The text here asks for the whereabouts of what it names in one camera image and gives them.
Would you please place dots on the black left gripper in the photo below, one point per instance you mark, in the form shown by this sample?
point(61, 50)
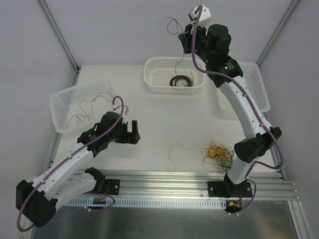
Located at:
point(127, 133)

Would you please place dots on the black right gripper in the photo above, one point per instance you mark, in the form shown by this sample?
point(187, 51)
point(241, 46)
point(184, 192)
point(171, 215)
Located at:
point(187, 38)

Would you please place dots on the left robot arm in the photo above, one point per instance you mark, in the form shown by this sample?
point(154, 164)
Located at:
point(41, 198)

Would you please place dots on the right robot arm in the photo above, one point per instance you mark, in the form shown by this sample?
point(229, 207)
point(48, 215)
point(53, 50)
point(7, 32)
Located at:
point(212, 47)

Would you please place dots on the white perforated basket middle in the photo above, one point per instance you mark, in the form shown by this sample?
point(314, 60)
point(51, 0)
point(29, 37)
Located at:
point(173, 75)

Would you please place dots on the white perforated basket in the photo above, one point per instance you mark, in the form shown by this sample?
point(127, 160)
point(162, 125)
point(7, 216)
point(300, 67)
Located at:
point(255, 85)
point(173, 75)
point(83, 105)

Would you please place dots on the white perforated basket left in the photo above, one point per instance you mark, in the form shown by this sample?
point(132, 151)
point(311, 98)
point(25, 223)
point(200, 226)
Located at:
point(83, 105)

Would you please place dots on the white perforated basket right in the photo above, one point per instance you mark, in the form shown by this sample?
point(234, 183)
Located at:
point(255, 85)

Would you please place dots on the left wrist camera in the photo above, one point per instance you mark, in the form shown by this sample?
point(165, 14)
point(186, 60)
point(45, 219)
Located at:
point(118, 109)

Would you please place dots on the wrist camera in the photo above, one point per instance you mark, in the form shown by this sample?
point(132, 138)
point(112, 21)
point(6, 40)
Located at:
point(200, 13)
point(118, 109)

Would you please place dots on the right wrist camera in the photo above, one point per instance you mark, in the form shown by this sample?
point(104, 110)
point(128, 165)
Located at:
point(200, 13)

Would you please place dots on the aluminium mounting rail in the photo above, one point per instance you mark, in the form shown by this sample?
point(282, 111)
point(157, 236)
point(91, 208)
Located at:
point(193, 185)

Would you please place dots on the aluminium frame post right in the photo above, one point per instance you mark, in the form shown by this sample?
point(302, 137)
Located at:
point(277, 31)

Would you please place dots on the aluminium frame post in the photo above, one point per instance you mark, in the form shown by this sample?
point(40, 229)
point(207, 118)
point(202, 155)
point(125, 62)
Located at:
point(53, 24)
point(277, 31)

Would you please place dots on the white slotted cable duct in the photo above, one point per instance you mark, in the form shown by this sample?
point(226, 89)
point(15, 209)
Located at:
point(149, 203)

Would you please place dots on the aluminium frame post left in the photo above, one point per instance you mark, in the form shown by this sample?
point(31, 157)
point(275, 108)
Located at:
point(53, 24)

